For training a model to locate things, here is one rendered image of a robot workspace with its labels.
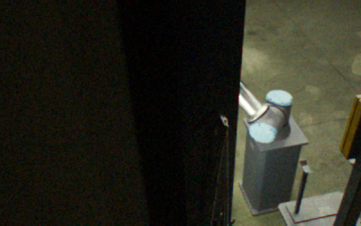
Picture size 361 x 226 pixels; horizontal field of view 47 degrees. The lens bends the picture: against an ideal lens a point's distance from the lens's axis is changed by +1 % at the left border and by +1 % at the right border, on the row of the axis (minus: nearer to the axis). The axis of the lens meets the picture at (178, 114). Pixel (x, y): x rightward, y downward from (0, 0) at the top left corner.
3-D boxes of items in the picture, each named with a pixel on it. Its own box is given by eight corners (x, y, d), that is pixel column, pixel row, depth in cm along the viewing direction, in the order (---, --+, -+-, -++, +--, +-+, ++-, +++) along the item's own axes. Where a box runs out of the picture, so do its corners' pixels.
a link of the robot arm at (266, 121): (290, 122, 235) (205, 20, 224) (279, 141, 224) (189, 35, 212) (270, 130, 247) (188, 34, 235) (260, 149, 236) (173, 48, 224)
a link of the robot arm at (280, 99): (293, 114, 253) (296, 91, 242) (283, 131, 242) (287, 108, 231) (269, 107, 259) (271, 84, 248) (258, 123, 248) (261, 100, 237)
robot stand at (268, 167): (277, 175, 313) (287, 110, 271) (294, 207, 290) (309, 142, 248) (237, 183, 309) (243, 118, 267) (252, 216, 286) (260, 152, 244)
